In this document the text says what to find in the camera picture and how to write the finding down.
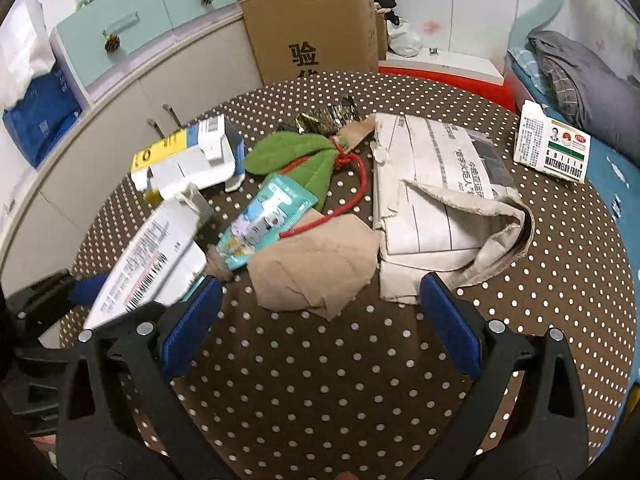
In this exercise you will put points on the brown paper scrap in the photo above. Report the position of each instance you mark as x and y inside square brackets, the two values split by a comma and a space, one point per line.
[357, 132]

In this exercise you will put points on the white barcode box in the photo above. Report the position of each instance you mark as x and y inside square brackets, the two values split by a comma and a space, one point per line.
[150, 265]

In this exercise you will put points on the beige cloth bag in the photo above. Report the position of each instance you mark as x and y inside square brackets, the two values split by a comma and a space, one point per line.
[440, 195]

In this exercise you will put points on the brown tissue paper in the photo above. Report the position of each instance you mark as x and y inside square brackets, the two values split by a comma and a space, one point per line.
[315, 270]

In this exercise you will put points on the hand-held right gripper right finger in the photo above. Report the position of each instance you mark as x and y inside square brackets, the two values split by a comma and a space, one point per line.
[450, 327]

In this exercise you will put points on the grey low cabinet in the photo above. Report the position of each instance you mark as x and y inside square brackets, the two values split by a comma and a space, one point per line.
[100, 135]

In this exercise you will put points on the grey duvet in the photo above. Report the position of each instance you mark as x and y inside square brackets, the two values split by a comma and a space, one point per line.
[575, 80]

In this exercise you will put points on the brown fuzzy ball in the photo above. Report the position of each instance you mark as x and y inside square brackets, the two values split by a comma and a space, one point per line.
[220, 265]

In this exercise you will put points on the teal drawer unit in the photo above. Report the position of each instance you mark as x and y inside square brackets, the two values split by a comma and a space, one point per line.
[100, 50]

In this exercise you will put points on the blue striped pillow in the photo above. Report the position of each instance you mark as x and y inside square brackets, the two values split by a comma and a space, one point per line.
[525, 67]

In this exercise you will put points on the red bench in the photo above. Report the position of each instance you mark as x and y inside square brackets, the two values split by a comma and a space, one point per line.
[509, 91]

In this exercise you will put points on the round polka-dot table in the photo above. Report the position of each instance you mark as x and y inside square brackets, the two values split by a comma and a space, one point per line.
[325, 385]

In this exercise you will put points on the large cardboard box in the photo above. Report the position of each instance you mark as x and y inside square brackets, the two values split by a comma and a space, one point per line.
[310, 25]

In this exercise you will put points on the white board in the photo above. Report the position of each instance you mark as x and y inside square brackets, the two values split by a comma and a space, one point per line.
[450, 65]

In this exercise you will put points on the small cardboard box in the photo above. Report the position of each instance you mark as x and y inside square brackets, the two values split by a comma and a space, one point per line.
[381, 35]

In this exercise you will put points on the blue shopping bag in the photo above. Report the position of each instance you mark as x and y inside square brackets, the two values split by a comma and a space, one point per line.
[40, 115]

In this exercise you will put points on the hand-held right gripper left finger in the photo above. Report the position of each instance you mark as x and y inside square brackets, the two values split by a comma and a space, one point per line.
[192, 330]

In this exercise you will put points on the white plastic bag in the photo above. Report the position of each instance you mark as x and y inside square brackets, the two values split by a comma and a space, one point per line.
[402, 37]

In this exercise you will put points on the teal cartoon wrapper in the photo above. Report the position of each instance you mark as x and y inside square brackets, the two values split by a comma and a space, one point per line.
[265, 220]

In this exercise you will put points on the small black white clip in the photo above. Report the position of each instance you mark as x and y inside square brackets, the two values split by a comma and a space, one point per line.
[434, 51]

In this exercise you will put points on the shiny foil wrapper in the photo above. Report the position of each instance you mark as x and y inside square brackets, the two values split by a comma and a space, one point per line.
[325, 116]

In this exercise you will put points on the small green plant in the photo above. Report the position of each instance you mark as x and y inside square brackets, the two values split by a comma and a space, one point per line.
[82, 4]

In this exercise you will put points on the pale green wardrobe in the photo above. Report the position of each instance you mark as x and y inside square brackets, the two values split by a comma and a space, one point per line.
[480, 10]

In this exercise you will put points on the white green medicine box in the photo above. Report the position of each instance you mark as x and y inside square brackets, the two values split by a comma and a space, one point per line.
[550, 150]

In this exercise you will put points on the pale pink butterfly sticker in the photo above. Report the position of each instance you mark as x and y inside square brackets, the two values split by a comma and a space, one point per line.
[430, 26]

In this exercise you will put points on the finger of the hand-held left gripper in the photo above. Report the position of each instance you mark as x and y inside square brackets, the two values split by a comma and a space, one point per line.
[87, 291]

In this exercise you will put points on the white yellow blue carton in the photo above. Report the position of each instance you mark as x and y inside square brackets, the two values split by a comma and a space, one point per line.
[190, 165]

